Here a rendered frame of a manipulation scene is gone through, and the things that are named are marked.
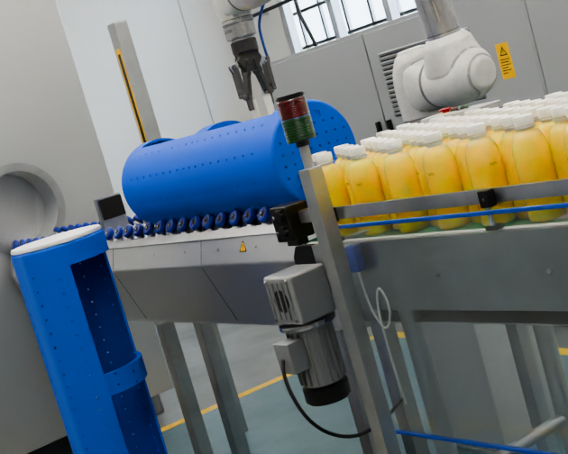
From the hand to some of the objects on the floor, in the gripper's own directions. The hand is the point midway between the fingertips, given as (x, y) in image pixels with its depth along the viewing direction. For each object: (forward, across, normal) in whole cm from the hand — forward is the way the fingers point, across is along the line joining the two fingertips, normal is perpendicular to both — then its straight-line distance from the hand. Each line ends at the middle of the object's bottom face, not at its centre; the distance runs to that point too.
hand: (262, 108), depth 302 cm
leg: (+124, -2, -75) cm, 145 cm away
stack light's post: (+124, +41, +69) cm, 147 cm away
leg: (+124, +12, -75) cm, 145 cm away
